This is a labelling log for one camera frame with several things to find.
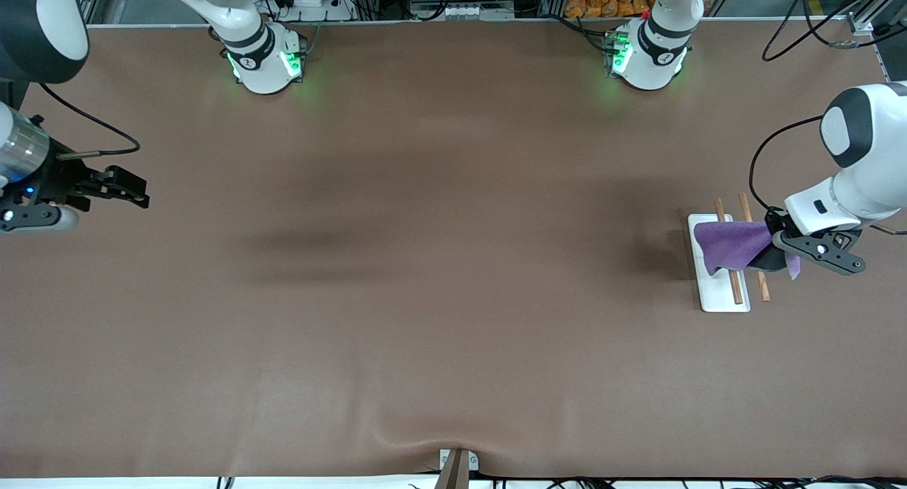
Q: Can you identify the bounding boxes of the brown table cover mat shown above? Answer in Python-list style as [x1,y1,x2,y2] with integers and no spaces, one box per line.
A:
[0,21,907,479]

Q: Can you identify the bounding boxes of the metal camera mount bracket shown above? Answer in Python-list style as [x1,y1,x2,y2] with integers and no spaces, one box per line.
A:
[439,448,480,489]

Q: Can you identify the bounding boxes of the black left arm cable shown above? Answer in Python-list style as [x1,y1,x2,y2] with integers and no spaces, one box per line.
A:
[748,0,907,215]

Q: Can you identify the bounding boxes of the purple towel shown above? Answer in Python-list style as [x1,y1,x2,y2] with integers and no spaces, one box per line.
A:
[693,220,802,281]

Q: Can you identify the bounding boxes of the white rack with wooden rods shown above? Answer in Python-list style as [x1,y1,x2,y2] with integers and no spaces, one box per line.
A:
[687,193,771,313]

